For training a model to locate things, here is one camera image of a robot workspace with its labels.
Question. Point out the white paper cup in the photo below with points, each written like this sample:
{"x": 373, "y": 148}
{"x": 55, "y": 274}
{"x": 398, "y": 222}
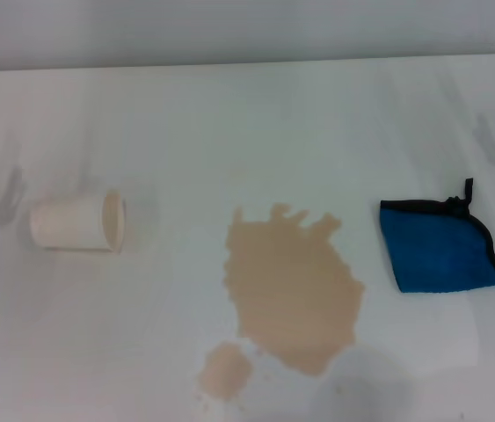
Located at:
{"x": 71, "y": 224}

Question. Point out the blue rag with black trim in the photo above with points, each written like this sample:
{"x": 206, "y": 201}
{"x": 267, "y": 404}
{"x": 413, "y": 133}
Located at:
{"x": 436, "y": 250}

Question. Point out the large brown water stain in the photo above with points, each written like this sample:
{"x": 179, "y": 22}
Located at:
{"x": 291, "y": 290}

